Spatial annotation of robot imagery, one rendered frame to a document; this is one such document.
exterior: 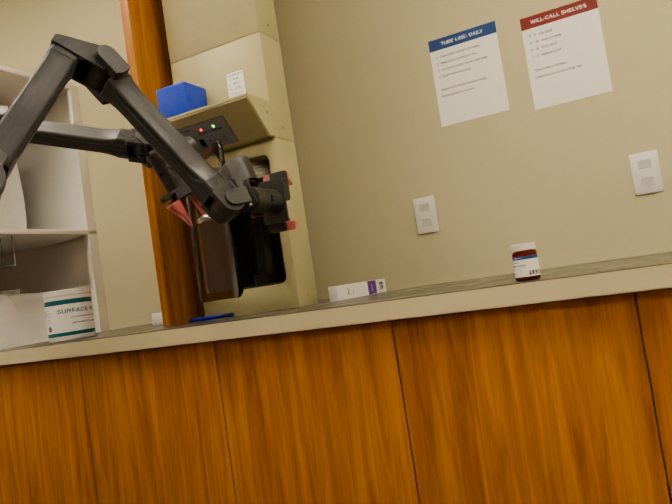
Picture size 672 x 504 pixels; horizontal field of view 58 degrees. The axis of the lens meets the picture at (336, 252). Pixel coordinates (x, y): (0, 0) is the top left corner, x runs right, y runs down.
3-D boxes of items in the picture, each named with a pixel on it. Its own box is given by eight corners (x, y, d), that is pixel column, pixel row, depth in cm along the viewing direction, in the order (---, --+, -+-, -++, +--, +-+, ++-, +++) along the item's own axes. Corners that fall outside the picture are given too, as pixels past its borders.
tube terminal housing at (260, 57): (252, 310, 199) (219, 84, 203) (339, 298, 185) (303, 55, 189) (205, 319, 177) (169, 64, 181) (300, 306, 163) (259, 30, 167)
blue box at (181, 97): (183, 127, 178) (178, 97, 178) (210, 119, 174) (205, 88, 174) (159, 121, 169) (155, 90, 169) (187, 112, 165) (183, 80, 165)
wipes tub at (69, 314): (75, 338, 189) (69, 291, 190) (105, 334, 184) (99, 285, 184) (39, 344, 178) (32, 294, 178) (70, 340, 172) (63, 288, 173)
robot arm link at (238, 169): (213, 223, 131) (230, 205, 125) (193, 178, 133) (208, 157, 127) (258, 214, 139) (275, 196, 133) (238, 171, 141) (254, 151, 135)
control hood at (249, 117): (183, 162, 179) (178, 129, 180) (275, 136, 165) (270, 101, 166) (156, 158, 169) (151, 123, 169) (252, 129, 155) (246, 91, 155)
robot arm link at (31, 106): (50, 49, 127) (60, 15, 120) (112, 83, 132) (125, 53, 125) (-64, 210, 102) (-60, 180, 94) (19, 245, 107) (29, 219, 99)
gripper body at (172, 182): (162, 206, 155) (146, 181, 154) (195, 188, 160) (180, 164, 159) (168, 201, 150) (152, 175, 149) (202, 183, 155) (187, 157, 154)
